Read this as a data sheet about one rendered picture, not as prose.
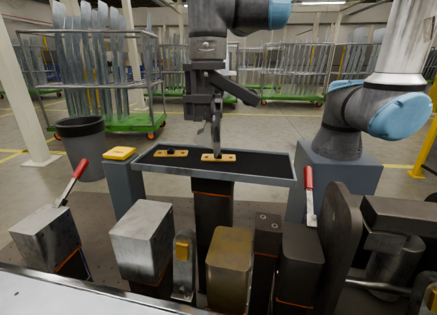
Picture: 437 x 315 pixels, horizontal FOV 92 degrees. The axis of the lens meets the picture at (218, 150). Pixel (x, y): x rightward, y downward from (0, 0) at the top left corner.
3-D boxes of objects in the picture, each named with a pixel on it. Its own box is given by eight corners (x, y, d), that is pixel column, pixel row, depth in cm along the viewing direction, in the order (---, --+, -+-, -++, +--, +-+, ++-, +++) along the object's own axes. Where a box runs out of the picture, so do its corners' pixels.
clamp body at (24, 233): (58, 330, 59) (5, 230, 44) (90, 288, 69) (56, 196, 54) (81, 336, 57) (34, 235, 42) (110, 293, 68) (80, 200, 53)
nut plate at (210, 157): (200, 161, 51) (200, 157, 50) (202, 154, 54) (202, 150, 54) (235, 162, 50) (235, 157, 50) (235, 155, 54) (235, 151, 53)
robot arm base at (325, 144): (305, 142, 79) (309, 116, 75) (347, 143, 78) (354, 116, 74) (319, 159, 65) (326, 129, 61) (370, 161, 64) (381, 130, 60)
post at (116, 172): (128, 276, 72) (99, 162, 55) (140, 258, 79) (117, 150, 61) (148, 281, 71) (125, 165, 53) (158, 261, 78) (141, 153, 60)
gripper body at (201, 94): (190, 114, 52) (187, 61, 47) (225, 115, 52) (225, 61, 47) (184, 123, 45) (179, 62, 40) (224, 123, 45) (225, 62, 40)
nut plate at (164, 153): (153, 157, 53) (152, 152, 52) (157, 151, 56) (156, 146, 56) (186, 157, 53) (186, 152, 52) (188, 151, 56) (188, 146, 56)
